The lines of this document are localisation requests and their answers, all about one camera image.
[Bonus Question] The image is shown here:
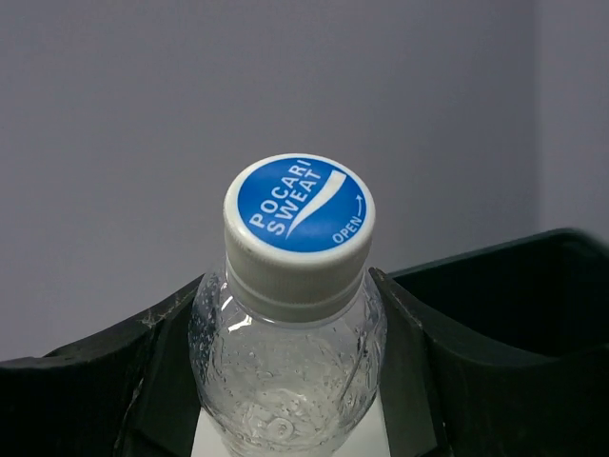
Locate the clear crushed bottle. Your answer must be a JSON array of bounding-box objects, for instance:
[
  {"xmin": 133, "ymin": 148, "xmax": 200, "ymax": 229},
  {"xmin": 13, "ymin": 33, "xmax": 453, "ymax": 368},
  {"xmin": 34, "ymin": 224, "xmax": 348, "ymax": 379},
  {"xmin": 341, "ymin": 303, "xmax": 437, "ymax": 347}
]
[{"xmin": 187, "ymin": 153, "xmax": 387, "ymax": 456}]

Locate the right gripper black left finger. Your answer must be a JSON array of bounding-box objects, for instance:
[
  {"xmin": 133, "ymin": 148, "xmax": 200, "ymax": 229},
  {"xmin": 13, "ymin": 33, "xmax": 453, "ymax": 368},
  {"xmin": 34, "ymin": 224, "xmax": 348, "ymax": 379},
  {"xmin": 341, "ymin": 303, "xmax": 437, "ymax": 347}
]
[{"xmin": 1, "ymin": 280, "xmax": 200, "ymax": 456}]

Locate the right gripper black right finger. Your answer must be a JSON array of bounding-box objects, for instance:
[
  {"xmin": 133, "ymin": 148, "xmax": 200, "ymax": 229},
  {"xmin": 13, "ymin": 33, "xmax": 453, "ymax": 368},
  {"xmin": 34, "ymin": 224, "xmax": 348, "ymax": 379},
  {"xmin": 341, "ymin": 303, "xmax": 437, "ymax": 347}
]
[{"xmin": 372, "ymin": 269, "xmax": 608, "ymax": 456}]

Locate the dark green plastic bin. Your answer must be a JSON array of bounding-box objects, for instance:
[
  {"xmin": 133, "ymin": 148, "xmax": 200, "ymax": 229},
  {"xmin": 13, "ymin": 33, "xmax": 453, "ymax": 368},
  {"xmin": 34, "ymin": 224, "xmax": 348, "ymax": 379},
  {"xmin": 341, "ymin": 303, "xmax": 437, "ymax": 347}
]
[{"xmin": 391, "ymin": 228, "xmax": 608, "ymax": 357}]

